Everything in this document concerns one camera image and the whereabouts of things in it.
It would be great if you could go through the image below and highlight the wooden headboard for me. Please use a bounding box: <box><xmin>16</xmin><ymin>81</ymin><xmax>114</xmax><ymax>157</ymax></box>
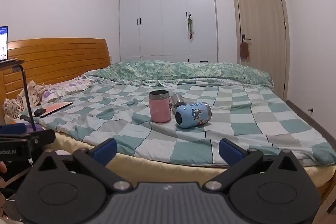
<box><xmin>1</xmin><ymin>38</ymin><xmax>110</xmax><ymax>117</ymax></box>

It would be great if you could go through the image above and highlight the purple floral pillow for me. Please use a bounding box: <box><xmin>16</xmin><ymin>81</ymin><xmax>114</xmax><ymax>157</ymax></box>
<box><xmin>41</xmin><ymin>77</ymin><xmax>92</xmax><ymax>104</ymax></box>

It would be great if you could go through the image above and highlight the pink laptop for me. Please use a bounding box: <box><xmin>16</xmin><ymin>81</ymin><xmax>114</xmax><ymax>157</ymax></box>
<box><xmin>39</xmin><ymin>102</ymin><xmax>72</xmax><ymax>118</ymax></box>

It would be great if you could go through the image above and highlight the blue cartoon cup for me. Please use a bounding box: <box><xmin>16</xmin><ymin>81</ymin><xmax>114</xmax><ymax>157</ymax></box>
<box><xmin>175</xmin><ymin>102</ymin><xmax>212</xmax><ymax>129</ymax></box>

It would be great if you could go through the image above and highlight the stainless steel cup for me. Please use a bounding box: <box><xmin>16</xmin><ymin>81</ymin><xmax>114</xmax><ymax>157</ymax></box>
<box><xmin>171</xmin><ymin>93</ymin><xmax>186</xmax><ymax>109</ymax></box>

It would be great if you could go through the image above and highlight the beige wooden door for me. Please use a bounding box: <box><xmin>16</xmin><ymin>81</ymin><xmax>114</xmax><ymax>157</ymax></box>
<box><xmin>234</xmin><ymin>0</ymin><xmax>290</xmax><ymax>100</ymax></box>

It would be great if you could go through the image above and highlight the checkered green bed sheet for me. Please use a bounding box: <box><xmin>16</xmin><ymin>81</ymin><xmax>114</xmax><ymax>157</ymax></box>
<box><xmin>35</xmin><ymin>83</ymin><xmax>335</xmax><ymax>166</ymax></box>

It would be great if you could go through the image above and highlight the person's hand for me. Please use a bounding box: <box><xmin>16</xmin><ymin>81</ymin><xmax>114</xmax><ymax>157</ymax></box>
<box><xmin>0</xmin><ymin>161</ymin><xmax>7</xmax><ymax>217</ymax></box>

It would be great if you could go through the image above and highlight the brown hanging pouch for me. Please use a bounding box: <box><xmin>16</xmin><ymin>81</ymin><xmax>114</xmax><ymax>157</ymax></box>
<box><xmin>240</xmin><ymin>42</ymin><xmax>249</xmax><ymax>59</ymax></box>

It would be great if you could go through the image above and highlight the white wardrobe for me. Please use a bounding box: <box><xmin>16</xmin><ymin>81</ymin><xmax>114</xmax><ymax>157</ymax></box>
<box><xmin>119</xmin><ymin>0</ymin><xmax>218</xmax><ymax>63</ymax></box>

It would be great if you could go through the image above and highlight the beige crumpled cloth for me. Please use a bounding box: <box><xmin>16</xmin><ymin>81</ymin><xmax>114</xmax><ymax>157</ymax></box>
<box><xmin>2</xmin><ymin>81</ymin><xmax>50</xmax><ymax>119</ymax></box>

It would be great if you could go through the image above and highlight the phone screen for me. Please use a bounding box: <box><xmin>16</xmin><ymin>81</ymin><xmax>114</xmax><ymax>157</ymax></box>
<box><xmin>0</xmin><ymin>26</ymin><xmax>9</xmax><ymax>61</ymax></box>

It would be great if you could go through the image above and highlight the green hanging ornament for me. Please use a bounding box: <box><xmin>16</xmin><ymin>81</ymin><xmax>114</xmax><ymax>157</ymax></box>
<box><xmin>187</xmin><ymin>12</ymin><xmax>194</xmax><ymax>40</ymax></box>

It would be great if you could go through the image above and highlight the green floral duvet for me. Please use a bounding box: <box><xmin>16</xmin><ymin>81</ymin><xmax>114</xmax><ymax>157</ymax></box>
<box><xmin>84</xmin><ymin>60</ymin><xmax>274</xmax><ymax>90</ymax></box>

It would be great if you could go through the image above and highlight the black computer mouse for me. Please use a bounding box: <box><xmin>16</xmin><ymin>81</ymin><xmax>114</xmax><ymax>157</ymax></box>
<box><xmin>34</xmin><ymin>108</ymin><xmax>47</xmax><ymax>117</ymax></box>

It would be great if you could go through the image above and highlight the pink cup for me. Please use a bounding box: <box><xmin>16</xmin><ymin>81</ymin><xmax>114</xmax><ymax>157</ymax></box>
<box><xmin>149</xmin><ymin>90</ymin><xmax>171</xmax><ymax>123</ymax></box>

